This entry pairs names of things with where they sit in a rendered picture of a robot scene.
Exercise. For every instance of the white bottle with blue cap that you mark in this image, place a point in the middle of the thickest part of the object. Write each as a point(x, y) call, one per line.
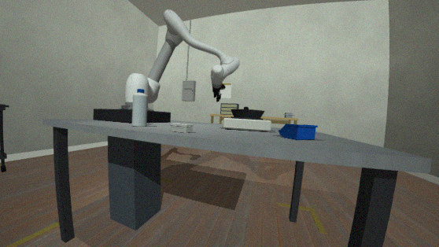
point(139, 109)

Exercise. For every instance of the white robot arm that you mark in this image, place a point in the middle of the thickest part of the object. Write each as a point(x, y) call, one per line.
point(172, 40)

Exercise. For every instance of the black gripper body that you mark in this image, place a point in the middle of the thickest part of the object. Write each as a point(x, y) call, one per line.
point(216, 89)

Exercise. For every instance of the blue plastic stacking bin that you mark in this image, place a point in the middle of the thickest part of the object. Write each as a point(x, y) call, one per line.
point(298, 132)

